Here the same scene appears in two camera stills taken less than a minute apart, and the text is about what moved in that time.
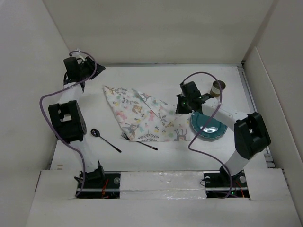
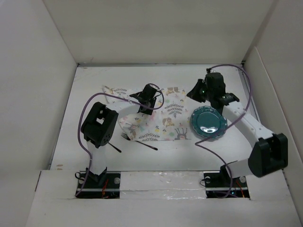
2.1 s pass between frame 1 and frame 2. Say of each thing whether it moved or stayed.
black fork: stayed
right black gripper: moved
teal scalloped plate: stayed
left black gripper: moved
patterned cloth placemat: moved
